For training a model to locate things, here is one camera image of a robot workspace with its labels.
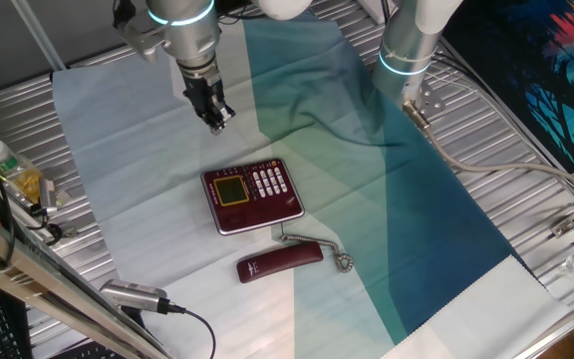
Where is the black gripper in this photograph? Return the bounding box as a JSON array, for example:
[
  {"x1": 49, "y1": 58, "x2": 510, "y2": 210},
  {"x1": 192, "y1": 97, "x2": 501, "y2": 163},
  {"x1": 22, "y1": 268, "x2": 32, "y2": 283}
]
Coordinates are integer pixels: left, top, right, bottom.
[{"x1": 181, "y1": 69, "x2": 237, "y2": 137}]

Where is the maroon telephone handset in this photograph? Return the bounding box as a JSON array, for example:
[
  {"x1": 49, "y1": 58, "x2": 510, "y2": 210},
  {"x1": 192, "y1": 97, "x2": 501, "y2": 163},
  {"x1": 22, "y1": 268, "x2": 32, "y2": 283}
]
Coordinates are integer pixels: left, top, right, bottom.
[{"x1": 236, "y1": 241, "x2": 325, "y2": 285}]

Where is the grey robot base conduit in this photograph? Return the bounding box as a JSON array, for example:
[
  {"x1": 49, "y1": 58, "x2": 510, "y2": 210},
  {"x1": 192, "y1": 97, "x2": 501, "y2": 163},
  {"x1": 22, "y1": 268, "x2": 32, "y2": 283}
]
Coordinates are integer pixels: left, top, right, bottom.
[{"x1": 403, "y1": 99, "x2": 574, "y2": 199}]

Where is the maroon telephone base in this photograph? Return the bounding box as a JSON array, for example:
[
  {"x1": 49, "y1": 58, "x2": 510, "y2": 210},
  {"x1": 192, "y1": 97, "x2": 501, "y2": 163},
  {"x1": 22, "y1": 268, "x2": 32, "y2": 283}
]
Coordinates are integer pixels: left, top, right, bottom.
[{"x1": 200, "y1": 158, "x2": 307, "y2": 237}]

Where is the blue green patterned tablecloth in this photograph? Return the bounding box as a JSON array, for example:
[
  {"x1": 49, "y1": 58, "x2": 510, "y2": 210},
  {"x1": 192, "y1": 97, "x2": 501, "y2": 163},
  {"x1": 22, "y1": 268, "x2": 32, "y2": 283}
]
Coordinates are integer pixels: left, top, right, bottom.
[{"x1": 50, "y1": 12, "x2": 573, "y2": 359}]

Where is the grey metal pole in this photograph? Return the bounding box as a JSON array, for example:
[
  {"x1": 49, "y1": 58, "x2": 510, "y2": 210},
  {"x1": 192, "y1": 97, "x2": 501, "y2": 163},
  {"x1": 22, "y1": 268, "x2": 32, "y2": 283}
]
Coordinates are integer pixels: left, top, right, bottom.
[{"x1": 9, "y1": 0, "x2": 68, "y2": 72}]

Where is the plastic bottle yellow liquid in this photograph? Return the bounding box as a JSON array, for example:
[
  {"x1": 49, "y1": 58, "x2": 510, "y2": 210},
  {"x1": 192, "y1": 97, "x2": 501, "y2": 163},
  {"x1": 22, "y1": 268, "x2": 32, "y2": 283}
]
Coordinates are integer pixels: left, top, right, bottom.
[{"x1": 0, "y1": 139, "x2": 45, "y2": 204}]

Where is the dark sunset tree poster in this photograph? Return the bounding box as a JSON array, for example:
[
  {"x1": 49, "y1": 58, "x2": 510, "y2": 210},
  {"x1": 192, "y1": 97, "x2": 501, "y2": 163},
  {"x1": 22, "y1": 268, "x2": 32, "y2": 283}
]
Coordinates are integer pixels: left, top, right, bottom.
[{"x1": 439, "y1": 0, "x2": 574, "y2": 175}]

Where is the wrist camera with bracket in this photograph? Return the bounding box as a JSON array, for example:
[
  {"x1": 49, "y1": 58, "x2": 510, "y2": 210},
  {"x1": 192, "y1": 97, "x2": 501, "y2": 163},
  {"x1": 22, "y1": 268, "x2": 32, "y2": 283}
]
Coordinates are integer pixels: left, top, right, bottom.
[{"x1": 112, "y1": 0, "x2": 171, "y2": 65}]

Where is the grey coiled handset cord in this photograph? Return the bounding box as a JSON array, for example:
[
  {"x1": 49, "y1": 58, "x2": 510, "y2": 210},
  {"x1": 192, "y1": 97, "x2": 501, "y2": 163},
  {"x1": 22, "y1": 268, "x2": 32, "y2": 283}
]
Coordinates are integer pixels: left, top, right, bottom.
[{"x1": 279, "y1": 222, "x2": 355, "y2": 274}]

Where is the small silver camera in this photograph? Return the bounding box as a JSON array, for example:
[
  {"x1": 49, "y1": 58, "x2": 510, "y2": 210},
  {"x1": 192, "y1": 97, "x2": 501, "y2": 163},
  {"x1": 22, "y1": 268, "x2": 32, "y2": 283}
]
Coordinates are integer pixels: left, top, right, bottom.
[{"x1": 37, "y1": 176, "x2": 60, "y2": 216}]

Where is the large silver depth camera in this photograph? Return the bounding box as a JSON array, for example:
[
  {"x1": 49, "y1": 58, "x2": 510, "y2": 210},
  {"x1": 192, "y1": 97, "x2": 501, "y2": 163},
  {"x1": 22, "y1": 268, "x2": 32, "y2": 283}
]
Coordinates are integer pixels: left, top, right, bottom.
[{"x1": 98, "y1": 278, "x2": 187, "y2": 316}]

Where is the black small camera cable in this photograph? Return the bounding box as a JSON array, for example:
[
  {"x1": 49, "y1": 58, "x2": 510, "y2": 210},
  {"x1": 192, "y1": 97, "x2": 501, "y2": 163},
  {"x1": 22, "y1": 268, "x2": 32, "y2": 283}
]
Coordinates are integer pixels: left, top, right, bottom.
[{"x1": 23, "y1": 201, "x2": 65, "y2": 246}]

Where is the black depth camera cable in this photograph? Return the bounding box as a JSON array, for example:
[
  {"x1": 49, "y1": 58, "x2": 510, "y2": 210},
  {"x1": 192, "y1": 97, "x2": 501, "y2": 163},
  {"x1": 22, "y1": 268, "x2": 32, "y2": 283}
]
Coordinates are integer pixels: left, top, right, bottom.
[{"x1": 166, "y1": 304, "x2": 218, "y2": 359}]

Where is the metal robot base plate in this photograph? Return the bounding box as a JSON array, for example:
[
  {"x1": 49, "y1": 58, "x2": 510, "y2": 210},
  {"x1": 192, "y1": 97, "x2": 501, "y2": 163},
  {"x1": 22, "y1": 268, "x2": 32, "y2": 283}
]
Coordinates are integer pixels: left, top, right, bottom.
[{"x1": 400, "y1": 78, "x2": 447, "y2": 115}]

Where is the aluminium frame beam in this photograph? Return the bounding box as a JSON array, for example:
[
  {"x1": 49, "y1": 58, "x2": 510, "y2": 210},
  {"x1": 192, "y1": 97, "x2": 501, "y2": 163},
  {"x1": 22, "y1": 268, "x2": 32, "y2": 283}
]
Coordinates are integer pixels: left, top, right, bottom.
[{"x1": 0, "y1": 197, "x2": 174, "y2": 359}]

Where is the small metal corner bracket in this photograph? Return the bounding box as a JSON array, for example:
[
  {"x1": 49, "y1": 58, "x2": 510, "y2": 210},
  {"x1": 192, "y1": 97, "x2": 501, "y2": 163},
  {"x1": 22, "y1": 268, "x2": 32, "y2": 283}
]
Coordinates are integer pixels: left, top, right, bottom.
[{"x1": 549, "y1": 215, "x2": 574, "y2": 239}]

